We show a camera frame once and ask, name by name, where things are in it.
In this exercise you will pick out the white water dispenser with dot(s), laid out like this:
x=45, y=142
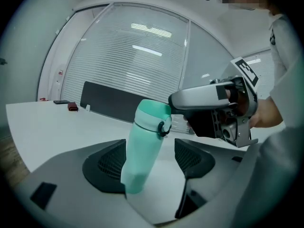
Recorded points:
x=59, y=82

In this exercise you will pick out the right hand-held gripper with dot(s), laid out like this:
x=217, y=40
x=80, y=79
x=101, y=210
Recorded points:
x=247, y=70

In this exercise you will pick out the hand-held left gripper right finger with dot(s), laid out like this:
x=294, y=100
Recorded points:
x=209, y=170

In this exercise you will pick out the dark red wallet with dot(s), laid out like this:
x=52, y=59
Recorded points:
x=72, y=106

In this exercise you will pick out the person's right hand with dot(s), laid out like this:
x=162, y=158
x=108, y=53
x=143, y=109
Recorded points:
x=242, y=103

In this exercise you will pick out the white divider bracket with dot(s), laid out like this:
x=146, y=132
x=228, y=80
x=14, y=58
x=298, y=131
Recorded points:
x=88, y=108

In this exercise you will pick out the white window blinds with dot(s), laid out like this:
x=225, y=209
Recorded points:
x=118, y=56
x=263, y=70

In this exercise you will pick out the black smartphone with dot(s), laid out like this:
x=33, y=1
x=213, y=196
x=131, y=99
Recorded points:
x=61, y=101

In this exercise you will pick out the dark grey desk divider panel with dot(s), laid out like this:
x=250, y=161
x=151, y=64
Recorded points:
x=107, y=98

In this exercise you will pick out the person's right forearm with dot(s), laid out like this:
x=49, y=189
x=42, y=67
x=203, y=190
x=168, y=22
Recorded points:
x=266, y=113

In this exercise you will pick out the person's white shirt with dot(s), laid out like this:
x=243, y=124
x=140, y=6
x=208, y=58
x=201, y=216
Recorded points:
x=285, y=151

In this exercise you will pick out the clear jug red cap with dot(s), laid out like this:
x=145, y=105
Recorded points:
x=44, y=99

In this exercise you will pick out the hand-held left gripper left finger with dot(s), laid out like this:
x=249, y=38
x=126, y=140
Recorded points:
x=71, y=174

